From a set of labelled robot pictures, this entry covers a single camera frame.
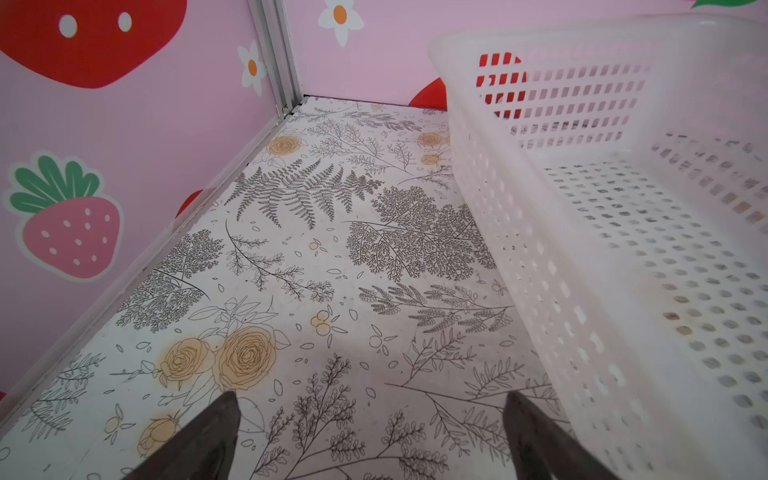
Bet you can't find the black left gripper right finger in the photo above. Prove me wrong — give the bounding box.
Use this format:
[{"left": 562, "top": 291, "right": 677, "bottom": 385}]
[{"left": 502, "top": 392, "right": 618, "bottom": 480}]

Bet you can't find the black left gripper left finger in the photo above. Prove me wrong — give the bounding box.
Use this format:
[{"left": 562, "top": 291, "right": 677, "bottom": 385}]
[{"left": 124, "top": 392, "right": 241, "bottom": 480}]

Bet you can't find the white perforated plastic basket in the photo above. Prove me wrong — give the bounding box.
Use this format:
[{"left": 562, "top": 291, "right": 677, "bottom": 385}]
[{"left": 428, "top": 14, "right": 767, "bottom": 479}]

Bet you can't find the aluminium frame corner post left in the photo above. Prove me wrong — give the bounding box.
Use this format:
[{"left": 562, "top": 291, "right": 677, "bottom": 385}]
[{"left": 247, "top": 0, "right": 304, "bottom": 120}]

